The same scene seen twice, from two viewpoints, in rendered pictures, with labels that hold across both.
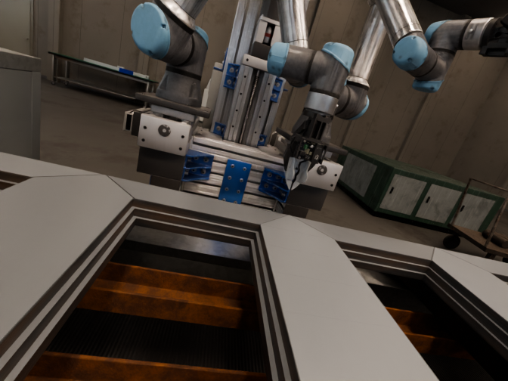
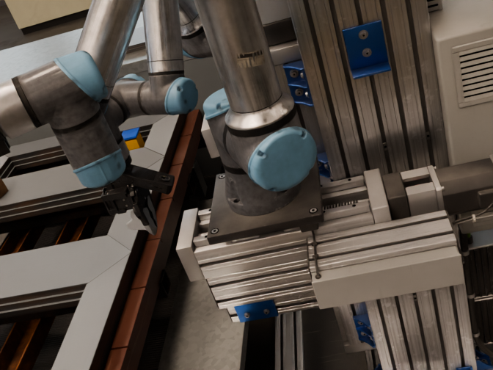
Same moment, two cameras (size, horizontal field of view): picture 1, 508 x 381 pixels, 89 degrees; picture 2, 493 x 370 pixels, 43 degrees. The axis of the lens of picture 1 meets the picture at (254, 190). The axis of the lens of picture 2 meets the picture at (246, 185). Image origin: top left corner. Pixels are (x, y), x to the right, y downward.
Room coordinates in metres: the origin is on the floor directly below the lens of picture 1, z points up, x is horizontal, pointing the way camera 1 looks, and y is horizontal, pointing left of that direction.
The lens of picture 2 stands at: (1.45, -1.10, 1.71)
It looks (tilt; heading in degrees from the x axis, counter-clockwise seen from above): 31 degrees down; 116
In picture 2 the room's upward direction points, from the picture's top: 19 degrees counter-clockwise
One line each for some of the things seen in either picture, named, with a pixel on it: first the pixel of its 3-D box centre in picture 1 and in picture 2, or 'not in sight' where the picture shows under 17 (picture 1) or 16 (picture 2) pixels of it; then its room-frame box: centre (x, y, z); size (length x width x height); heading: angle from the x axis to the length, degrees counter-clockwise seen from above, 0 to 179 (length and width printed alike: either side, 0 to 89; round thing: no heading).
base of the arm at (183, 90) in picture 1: (181, 86); not in sight; (0.92, 0.33, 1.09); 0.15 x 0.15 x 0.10
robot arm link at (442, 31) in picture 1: (447, 36); (63, 89); (0.90, -0.42, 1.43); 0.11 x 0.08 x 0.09; 39
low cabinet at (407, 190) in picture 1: (402, 187); not in sight; (4.89, -2.67, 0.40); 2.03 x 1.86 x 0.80; 100
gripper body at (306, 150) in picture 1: (310, 137); (122, 183); (0.68, -0.10, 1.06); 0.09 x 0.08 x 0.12; 11
